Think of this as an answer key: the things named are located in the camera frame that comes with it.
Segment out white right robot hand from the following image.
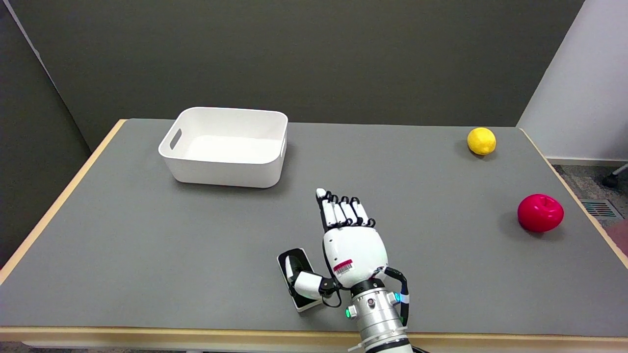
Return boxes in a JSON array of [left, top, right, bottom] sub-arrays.
[[285, 188, 390, 301]]

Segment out white plastic bin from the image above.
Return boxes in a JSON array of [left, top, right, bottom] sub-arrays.
[[158, 107, 288, 189]]

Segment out yellow lemon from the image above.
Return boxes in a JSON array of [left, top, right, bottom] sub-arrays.
[[467, 127, 497, 156]]

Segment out red apple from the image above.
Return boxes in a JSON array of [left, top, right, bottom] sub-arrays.
[[517, 194, 565, 233]]

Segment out floor vent grille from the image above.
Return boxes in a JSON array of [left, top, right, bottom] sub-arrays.
[[580, 198, 624, 219]]

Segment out chair caster wheel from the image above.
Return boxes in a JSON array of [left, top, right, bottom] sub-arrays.
[[602, 164, 628, 189]]

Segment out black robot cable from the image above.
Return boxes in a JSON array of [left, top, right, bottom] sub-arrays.
[[374, 267, 410, 325]]

